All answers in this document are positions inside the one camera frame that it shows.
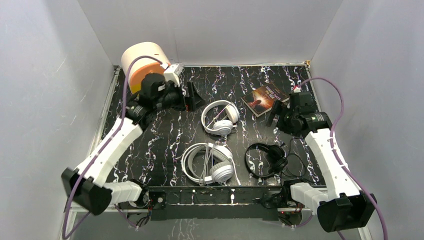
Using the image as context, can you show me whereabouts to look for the orange brown paperback book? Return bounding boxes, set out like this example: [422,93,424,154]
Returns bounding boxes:
[241,82,288,117]

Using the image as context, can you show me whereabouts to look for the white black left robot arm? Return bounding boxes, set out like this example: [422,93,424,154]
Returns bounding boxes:
[61,73,205,216]

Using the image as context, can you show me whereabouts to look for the large white over-ear headphones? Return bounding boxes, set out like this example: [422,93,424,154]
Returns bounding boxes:
[181,142,241,186]

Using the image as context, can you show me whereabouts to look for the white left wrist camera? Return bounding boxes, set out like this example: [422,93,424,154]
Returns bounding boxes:
[163,63,184,87]

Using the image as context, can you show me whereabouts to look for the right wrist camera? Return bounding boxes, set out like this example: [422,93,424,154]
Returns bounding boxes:
[292,85,302,93]

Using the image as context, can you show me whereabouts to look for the pastel mini drawer cabinet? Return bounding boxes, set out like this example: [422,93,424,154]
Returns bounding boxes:
[121,42,171,94]

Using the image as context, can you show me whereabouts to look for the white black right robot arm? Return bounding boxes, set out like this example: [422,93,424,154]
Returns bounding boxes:
[266,92,376,233]

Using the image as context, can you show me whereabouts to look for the black wired headphones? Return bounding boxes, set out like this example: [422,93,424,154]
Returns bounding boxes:
[244,136,307,179]

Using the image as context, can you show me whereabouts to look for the small white on-ear headphones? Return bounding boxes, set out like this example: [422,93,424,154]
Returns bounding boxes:
[200,99,241,137]

